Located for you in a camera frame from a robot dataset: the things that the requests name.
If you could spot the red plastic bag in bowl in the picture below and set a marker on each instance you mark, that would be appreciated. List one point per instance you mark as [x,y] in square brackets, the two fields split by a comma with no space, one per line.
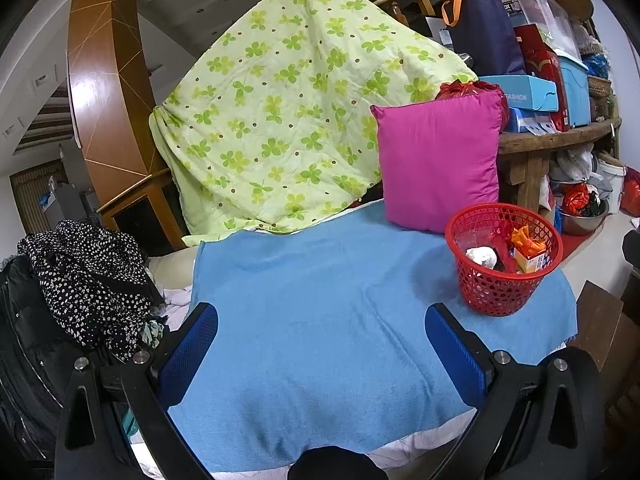
[575,200]

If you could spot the black puffer jacket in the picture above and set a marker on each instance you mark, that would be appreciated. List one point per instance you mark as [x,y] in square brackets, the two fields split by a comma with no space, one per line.
[30,360]

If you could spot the white tissue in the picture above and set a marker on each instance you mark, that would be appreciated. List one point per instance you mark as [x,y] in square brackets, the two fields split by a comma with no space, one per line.
[482,256]

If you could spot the dark red plastic bag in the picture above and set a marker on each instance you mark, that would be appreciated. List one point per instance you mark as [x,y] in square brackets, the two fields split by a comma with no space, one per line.
[505,255]

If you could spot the white bucket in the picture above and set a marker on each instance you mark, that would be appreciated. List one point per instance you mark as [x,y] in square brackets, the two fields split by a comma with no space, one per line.
[612,180]

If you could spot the orange plastic bag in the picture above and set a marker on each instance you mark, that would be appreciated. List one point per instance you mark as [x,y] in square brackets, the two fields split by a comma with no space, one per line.
[525,240]

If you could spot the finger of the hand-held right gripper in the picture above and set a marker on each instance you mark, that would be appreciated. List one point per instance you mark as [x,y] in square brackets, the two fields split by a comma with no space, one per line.
[632,250]

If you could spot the metal bowl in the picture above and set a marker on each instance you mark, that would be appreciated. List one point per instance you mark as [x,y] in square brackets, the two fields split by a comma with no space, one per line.
[580,222]

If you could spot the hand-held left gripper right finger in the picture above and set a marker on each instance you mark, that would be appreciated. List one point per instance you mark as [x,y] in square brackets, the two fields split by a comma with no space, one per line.
[457,360]

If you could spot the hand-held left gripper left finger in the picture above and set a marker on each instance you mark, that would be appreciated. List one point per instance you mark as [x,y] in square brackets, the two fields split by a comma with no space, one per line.
[187,355]

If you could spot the magenta pillow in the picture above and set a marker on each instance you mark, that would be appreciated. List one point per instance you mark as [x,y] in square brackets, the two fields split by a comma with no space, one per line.
[440,160]

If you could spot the white plastic bag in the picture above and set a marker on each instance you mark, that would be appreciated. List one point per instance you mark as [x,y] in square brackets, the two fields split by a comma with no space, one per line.
[575,162]

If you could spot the red and orange carton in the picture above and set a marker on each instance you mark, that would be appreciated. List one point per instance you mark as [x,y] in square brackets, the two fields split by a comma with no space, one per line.
[532,261]

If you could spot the light blue storage bin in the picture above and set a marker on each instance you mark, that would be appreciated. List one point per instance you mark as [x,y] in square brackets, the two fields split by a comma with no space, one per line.
[575,90]

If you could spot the cream mattress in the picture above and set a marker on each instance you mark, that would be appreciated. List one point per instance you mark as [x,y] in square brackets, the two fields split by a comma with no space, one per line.
[170,270]

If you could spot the round wooden shelf table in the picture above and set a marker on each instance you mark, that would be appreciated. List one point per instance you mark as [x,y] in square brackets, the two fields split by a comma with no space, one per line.
[550,140]

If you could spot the tall red box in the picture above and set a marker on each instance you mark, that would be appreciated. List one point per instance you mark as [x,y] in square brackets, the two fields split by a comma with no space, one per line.
[542,70]

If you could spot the clear plastic storage box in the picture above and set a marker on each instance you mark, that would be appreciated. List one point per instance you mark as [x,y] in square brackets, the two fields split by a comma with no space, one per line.
[540,10]

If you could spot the red plastic bag behind pillow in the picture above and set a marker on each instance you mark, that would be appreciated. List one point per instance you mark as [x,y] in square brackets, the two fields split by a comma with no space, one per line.
[460,90]

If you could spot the green clover print quilt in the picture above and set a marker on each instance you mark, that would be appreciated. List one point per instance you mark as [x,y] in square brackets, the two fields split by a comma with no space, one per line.
[280,110]

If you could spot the blue shoe box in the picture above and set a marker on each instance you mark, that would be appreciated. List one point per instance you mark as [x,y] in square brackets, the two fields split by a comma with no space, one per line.
[525,92]

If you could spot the blue blanket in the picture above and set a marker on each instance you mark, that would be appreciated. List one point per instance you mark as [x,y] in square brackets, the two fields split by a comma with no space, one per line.
[325,310]

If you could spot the wooden cabinet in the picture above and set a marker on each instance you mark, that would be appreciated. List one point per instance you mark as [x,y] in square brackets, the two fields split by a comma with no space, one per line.
[105,85]
[150,210]

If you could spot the brown lattice door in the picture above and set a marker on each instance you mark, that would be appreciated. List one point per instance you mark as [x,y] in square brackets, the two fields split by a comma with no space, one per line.
[30,200]

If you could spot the black white dotted garment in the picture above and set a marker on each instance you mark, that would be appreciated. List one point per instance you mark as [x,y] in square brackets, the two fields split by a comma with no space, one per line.
[85,285]

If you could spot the green floral cloth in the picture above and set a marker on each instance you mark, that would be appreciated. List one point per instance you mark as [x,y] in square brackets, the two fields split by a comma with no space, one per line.
[152,332]

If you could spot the brown wooden stool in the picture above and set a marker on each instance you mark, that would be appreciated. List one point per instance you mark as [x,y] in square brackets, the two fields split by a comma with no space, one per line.
[605,320]

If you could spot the red plastic mesh basket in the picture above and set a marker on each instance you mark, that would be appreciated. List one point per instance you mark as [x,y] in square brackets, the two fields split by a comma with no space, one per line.
[495,295]

